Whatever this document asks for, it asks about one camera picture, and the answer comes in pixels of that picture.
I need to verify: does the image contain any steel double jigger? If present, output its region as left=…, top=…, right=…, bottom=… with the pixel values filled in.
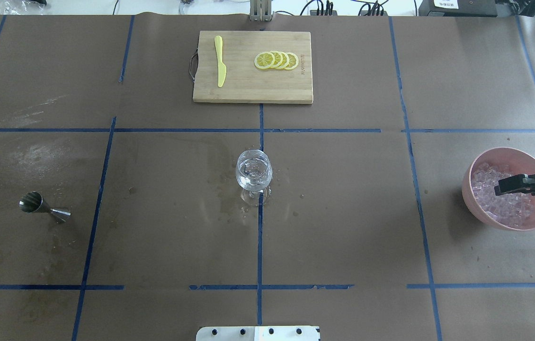
left=18, top=191, right=71, bottom=223

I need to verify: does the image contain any pink bowl with ice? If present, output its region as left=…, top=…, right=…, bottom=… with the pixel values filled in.
left=462, top=147, right=535, bottom=232

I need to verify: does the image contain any clear wine glass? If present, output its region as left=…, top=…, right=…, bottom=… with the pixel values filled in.
left=235, top=149, right=273, bottom=206

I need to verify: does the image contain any lemon slice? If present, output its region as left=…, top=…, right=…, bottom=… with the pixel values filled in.
left=270, top=51, right=285, bottom=69
left=276, top=52, right=290, bottom=70
left=284, top=52, right=299, bottom=71

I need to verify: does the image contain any black power strip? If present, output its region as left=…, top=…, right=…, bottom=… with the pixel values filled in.
left=304, top=0, right=337, bottom=17

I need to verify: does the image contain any lemon slice nearest board edge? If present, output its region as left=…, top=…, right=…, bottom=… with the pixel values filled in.
left=254, top=52, right=276, bottom=70

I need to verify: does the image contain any bamboo cutting board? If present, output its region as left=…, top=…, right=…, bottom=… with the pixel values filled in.
left=193, top=30, right=314, bottom=105

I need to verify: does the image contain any yellow plastic knife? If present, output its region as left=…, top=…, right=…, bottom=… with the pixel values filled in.
left=214, top=36, right=227, bottom=87

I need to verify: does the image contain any clear plastic bag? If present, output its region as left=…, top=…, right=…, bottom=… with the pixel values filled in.
left=0, top=0, right=48, bottom=15

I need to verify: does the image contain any aluminium frame post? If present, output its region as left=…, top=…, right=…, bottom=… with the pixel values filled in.
left=250, top=0, right=274, bottom=22

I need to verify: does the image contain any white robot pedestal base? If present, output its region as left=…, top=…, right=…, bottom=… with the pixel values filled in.
left=196, top=325, right=321, bottom=341

